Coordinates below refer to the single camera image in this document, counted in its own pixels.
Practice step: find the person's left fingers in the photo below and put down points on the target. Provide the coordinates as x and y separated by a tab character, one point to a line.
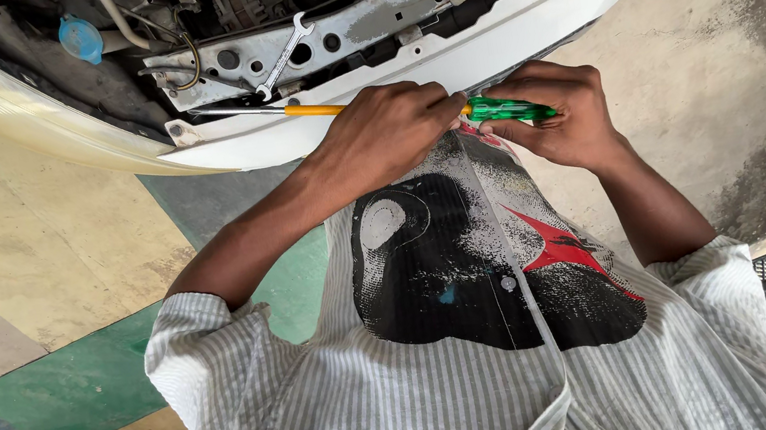
439	106

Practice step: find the blue reservoir cap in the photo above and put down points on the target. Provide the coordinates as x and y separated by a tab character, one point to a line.
80	39

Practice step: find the striped printed shirt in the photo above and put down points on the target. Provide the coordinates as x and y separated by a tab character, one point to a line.
380	397

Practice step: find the silver open-end wrench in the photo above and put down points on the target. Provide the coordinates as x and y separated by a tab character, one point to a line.
283	58

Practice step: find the person's left hand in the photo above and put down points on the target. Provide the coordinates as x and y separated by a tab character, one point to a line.
386	135

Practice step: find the grey radiator support panel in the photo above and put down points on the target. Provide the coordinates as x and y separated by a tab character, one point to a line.
369	20

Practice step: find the person's right hand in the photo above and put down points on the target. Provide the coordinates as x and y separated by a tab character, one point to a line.
578	125

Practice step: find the white car bumper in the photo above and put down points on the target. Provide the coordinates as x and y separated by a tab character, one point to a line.
522	27

